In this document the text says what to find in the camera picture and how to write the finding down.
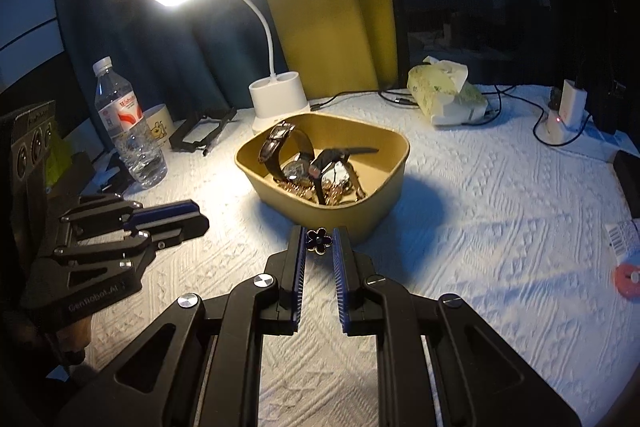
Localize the red round tape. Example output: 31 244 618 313
612 263 640 300

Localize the black box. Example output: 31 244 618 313
612 151 640 198

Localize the yellow curtain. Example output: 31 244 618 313
262 0 401 100

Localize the white power strip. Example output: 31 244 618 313
542 114 626 158

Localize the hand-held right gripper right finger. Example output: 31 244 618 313
331 227 583 427

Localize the black cable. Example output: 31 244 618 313
310 89 416 112
482 84 596 145

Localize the printed mug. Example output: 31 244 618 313
141 103 174 152

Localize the grey socket panel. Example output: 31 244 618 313
9 101 57 192

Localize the white textured tablecloth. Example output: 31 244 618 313
65 84 640 427

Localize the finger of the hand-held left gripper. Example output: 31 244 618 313
59 193 201 233
52 212 210 265

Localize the white desk lamp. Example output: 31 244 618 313
151 0 308 135

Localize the yellow-green cloth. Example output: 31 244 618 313
47 132 73 188

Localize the white tube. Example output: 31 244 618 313
604 219 640 265

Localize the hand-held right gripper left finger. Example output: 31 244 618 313
55 225 307 427

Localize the yellow tissue pack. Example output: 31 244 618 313
406 56 488 128

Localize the white charger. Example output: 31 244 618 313
557 79 587 132

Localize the person's left hand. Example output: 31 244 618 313
47 319 93 365

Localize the black phone stand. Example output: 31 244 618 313
169 107 238 156

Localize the gold beaded jewelry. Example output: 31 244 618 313
277 179 368 208

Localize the black strap wristwatch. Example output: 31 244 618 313
307 147 380 202

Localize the teal curtain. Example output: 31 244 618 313
52 0 286 122

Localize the black flower brooch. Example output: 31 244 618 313
306 228 332 254

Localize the clear water bottle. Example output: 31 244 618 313
92 56 168 188

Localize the brown strap wristwatch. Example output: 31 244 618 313
257 121 316 185

